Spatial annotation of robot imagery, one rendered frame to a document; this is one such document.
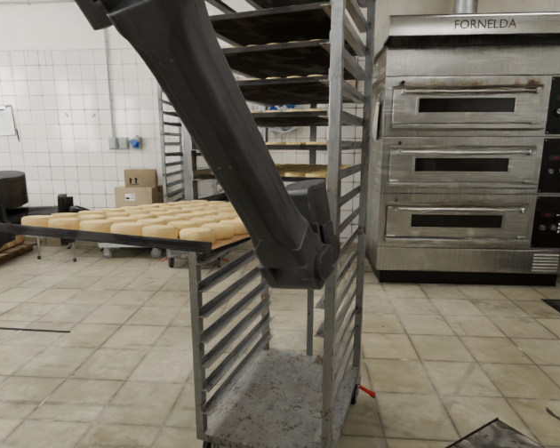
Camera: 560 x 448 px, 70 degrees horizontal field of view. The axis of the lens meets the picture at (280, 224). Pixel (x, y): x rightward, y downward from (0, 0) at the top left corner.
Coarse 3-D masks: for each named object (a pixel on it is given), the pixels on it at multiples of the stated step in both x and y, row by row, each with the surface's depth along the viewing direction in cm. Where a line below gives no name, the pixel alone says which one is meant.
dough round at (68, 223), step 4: (48, 220) 64; (52, 220) 63; (56, 220) 63; (60, 220) 63; (64, 220) 63; (68, 220) 63; (72, 220) 64; (76, 220) 64; (80, 220) 65; (48, 224) 63; (52, 224) 63; (56, 224) 62; (60, 224) 63; (64, 224) 63; (68, 224) 63; (72, 224) 63; (76, 224) 64; (68, 228) 63; (72, 228) 63; (76, 228) 64
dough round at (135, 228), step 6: (126, 222) 62; (132, 222) 63; (138, 222) 63; (114, 228) 59; (120, 228) 58; (126, 228) 58; (132, 228) 59; (138, 228) 59; (126, 234) 58; (132, 234) 59; (138, 234) 59
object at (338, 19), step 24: (336, 0) 98; (336, 24) 99; (336, 48) 100; (336, 72) 102; (336, 96) 103; (336, 120) 104; (336, 144) 105; (336, 168) 106; (336, 192) 107; (336, 216) 109; (336, 264) 112; (336, 288) 115
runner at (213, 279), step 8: (240, 256) 158; (248, 256) 165; (256, 256) 168; (232, 264) 151; (240, 264) 157; (216, 272) 140; (224, 272) 146; (232, 272) 147; (208, 280) 135; (216, 280) 138; (200, 288) 130; (208, 288) 131
